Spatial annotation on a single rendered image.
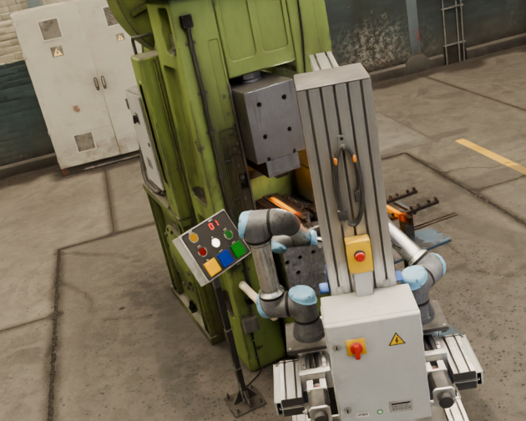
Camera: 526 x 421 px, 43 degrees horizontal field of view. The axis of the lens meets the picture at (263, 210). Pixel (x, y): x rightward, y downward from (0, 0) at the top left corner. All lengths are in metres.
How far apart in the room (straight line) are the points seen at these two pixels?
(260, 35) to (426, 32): 7.17
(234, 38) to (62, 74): 5.40
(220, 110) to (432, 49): 7.42
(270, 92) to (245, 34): 0.33
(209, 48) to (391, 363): 1.90
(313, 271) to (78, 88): 5.54
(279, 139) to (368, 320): 1.53
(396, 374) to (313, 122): 0.96
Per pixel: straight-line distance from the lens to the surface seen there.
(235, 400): 4.06
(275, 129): 3.61
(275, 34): 3.70
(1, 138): 9.70
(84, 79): 8.82
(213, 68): 3.57
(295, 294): 2.94
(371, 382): 2.53
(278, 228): 2.74
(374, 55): 10.35
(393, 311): 2.41
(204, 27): 3.54
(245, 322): 4.03
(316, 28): 3.82
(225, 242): 3.50
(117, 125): 8.94
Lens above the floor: 2.56
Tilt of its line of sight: 23 degrees down
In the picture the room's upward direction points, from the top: 12 degrees counter-clockwise
